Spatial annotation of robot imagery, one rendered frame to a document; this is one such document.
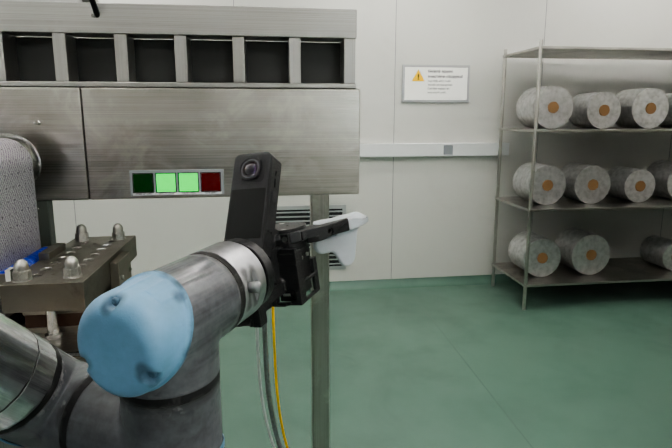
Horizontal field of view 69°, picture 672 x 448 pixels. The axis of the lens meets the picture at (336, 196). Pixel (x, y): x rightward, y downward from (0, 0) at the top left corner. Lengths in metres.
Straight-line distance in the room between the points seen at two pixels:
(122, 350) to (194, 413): 0.08
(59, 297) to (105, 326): 0.81
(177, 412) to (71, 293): 0.79
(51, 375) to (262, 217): 0.22
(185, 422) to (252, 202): 0.21
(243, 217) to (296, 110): 0.91
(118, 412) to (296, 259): 0.21
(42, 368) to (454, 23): 3.79
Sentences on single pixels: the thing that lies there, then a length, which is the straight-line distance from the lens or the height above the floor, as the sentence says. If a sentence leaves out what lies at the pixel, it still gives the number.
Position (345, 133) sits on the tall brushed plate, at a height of 1.32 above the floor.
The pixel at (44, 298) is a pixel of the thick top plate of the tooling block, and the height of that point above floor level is 1.00.
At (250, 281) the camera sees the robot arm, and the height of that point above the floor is 1.23.
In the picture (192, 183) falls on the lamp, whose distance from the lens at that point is 1.41.
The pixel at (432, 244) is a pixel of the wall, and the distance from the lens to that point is 4.06.
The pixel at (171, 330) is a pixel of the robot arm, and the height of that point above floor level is 1.23.
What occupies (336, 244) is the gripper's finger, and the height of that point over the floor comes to 1.22.
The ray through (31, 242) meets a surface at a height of 1.06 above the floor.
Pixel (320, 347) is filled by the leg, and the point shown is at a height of 0.59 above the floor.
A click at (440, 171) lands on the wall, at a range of 3.97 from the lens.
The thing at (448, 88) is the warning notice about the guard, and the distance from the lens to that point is 3.95.
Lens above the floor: 1.37
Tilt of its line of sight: 9 degrees down
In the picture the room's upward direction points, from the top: straight up
